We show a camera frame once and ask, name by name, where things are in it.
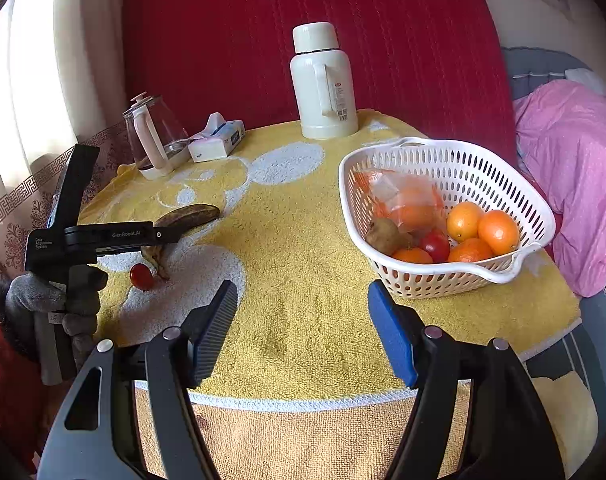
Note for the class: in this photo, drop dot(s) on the yellow terry towel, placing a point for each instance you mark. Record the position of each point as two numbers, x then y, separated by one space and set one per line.
293 270

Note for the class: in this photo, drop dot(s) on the white perforated plastic basket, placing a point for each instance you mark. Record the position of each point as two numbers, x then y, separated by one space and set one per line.
463 170

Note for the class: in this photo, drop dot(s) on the person's left hand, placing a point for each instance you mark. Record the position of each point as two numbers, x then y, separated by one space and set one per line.
28 295

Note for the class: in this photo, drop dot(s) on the orange terry towel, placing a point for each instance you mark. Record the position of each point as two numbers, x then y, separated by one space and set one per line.
303 440

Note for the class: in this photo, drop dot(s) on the grey bed frame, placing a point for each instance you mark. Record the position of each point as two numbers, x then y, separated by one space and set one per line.
533 60

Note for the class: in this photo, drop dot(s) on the red quilted mattress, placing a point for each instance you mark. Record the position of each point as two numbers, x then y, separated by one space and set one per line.
233 35

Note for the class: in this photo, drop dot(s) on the patterned beige curtain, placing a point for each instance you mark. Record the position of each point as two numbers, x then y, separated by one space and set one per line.
33 85

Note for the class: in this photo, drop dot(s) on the plastic bag with oranges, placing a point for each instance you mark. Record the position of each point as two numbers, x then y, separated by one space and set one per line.
413 212

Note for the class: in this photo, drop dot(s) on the pink dotted duvet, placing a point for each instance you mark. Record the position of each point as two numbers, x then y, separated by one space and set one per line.
578 160

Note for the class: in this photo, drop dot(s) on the red tomato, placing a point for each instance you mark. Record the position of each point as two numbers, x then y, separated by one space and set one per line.
141 277

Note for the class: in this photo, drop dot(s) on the white pillow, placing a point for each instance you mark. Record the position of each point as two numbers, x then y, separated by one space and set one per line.
590 80

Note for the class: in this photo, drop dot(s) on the brown kiwi fruit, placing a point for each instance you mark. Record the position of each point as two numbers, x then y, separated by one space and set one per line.
385 236

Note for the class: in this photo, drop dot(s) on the red apple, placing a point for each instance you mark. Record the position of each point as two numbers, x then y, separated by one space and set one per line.
435 246

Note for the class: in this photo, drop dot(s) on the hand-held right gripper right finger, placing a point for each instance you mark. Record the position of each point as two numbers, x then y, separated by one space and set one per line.
390 330

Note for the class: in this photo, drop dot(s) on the large orange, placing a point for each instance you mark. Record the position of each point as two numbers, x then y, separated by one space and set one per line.
499 231

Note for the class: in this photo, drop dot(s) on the white thermos jug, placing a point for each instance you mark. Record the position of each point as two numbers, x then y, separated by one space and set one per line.
313 90

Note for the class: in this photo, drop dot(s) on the white tissue box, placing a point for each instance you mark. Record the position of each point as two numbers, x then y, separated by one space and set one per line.
218 142

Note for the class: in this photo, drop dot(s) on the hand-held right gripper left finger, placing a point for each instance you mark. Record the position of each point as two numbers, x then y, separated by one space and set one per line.
213 330

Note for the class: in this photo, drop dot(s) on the person's left forearm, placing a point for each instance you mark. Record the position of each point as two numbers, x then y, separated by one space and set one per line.
3 375

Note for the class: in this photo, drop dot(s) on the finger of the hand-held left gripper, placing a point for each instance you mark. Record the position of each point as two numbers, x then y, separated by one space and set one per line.
168 236

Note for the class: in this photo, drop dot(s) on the overripe brown banana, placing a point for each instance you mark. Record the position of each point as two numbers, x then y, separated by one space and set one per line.
193 214

